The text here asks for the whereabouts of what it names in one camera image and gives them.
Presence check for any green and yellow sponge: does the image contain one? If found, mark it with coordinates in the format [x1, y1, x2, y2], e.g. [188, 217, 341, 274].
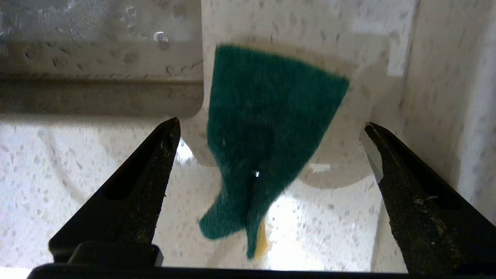
[199, 44, 350, 260]

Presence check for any stainless steel sink basin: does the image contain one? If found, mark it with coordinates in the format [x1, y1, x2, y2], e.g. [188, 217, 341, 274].
[0, 0, 204, 119]

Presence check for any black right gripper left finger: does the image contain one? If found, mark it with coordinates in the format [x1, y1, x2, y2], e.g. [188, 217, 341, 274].
[48, 117, 181, 268]

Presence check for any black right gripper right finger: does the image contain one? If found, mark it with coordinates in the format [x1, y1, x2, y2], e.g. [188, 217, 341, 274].
[360, 122, 496, 276]

